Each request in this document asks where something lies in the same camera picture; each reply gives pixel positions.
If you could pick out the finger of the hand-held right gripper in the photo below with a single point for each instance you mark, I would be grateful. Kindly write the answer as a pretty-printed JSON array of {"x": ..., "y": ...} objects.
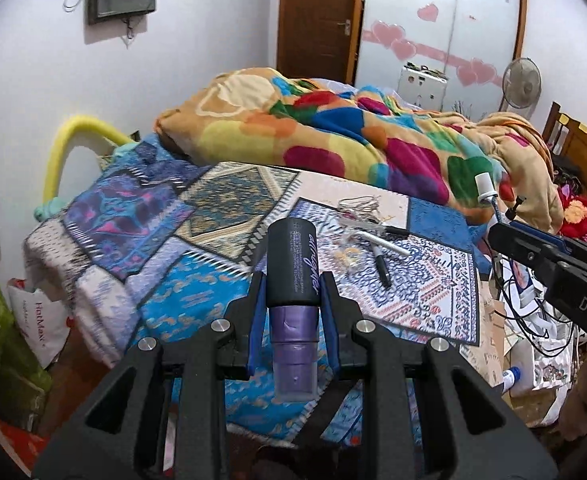
[
  {"x": 543, "y": 237},
  {"x": 523, "y": 252}
]

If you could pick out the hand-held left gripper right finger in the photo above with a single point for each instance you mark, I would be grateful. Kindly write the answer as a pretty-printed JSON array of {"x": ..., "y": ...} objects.
[{"x": 329, "y": 327}]

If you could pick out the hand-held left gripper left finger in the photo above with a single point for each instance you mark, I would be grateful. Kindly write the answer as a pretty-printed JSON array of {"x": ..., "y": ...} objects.
[{"x": 256, "y": 327}]

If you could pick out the black and purple spray bottle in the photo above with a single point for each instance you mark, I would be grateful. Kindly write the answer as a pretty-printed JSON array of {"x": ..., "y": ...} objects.
[{"x": 293, "y": 265}]

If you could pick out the red and yellow plush cloth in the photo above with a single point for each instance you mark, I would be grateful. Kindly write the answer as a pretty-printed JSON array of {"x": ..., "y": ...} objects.
[{"x": 581, "y": 215}]

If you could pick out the clear plastic wrapper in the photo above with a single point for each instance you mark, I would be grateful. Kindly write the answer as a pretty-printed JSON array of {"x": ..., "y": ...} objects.
[{"x": 347, "y": 257}]

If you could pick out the white cylindrical cap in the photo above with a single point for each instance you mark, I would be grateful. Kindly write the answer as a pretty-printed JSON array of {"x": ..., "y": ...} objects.
[{"x": 485, "y": 187}]

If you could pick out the black marker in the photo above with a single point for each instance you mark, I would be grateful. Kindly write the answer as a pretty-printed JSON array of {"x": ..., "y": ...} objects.
[{"x": 382, "y": 272}]

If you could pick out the wooden chair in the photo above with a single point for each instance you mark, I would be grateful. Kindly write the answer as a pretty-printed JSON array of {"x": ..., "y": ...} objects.
[{"x": 581, "y": 145}]

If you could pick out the white barrel marker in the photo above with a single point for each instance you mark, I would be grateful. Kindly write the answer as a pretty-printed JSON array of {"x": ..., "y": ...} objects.
[{"x": 386, "y": 244}]

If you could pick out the thin black pen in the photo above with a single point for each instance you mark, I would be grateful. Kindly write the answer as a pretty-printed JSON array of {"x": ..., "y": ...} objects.
[{"x": 383, "y": 230}]

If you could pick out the white bottle with blue cap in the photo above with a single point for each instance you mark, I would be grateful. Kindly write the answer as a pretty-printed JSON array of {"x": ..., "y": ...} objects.
[{"x": 513, "y": 379}]

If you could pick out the patchwork printed bedspread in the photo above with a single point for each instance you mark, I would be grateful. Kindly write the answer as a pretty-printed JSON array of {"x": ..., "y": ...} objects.
[{"x": 173, "y": 240}]

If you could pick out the standing fan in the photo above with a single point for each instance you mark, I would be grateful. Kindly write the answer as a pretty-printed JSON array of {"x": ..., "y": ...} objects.
[{"x": 521, "y": 82}]

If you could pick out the small white cabinet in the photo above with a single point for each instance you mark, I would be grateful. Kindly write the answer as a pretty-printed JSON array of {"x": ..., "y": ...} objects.
[{"x": 421, "y": 87}]

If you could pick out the colourful fleece blanket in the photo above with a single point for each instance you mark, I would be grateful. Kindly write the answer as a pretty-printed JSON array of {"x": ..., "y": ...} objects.
[{"x": 353, "y": 130}]

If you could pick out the white plastic bag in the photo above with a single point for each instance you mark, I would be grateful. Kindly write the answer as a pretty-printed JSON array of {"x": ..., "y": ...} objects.
[{"x": 38, "y": 320}]

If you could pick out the wardrobe with pink hearts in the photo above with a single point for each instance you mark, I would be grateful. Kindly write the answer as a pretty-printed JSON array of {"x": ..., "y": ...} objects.
[{"x": 438, "y": 15}]

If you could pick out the green leaf-print storage box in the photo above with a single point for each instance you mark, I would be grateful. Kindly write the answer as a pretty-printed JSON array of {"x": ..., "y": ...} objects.
[{"x": 3, "y": 340}]

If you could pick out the yellow foam tube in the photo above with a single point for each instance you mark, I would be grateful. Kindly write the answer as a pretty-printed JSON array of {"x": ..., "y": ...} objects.
[{"x": 66, "y": 145}]

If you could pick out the red floral box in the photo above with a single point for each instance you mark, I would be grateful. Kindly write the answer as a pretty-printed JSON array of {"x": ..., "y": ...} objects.
[{"x": 16, "y": 447}]

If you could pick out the wooden door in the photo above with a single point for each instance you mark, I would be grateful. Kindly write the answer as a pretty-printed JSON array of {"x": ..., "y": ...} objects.
[{"x": 318, "y": 15}]

